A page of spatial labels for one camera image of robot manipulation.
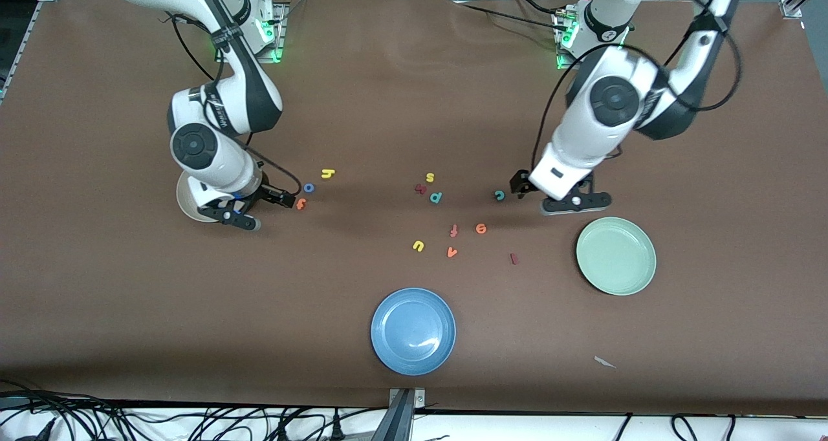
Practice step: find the blue plate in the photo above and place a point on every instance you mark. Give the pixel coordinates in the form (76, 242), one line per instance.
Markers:
(413, 331)

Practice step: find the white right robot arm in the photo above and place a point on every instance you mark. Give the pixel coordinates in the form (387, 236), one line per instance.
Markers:
(213, 150)

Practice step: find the grey metal camera mount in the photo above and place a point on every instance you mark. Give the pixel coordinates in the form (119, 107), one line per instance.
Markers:
(401, 415)

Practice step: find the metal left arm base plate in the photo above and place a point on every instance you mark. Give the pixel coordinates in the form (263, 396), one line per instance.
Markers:
(560, 56)

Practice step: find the light green plate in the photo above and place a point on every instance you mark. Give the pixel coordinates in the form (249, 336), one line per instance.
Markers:
(616, 257)

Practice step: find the brown table cover sheet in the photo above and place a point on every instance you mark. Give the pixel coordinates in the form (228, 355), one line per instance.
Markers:
(414, 105)

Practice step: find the teal letter p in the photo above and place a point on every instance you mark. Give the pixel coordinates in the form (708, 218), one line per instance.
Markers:
(434, 198)

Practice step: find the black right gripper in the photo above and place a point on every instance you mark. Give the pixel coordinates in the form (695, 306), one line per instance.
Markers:
(270, 194)

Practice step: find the yellow letter u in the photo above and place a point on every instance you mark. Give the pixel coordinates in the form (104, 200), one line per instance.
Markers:
(421, 246)

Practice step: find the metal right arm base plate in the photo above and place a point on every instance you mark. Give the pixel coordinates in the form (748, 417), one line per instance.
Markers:
(279, 33)

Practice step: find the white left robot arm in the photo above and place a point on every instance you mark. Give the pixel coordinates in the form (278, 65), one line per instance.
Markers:
(614, 98)

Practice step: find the small white paper scrap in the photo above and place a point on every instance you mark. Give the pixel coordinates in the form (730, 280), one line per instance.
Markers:
(603, 361)

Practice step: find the beige brown plate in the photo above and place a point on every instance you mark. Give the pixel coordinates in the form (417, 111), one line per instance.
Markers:
(187, 205)

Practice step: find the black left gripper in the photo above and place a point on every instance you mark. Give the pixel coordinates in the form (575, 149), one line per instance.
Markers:
(519, 182)

